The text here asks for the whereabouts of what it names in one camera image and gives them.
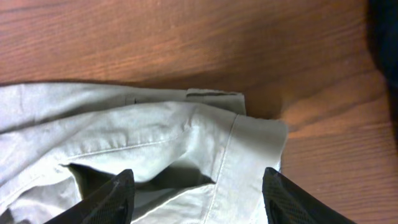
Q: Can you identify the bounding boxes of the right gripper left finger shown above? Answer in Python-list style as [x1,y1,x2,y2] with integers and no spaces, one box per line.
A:
[45,169,135,224]

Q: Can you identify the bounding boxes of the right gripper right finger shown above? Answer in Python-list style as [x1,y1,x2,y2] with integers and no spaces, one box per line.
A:
[262,167,355,224]

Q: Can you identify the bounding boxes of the khaki green shorts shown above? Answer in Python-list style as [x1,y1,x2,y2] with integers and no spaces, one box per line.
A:
[1,83,288,223]

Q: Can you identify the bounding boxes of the black garment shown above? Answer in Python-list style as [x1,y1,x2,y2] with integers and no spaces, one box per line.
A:
[368,0,397,138]

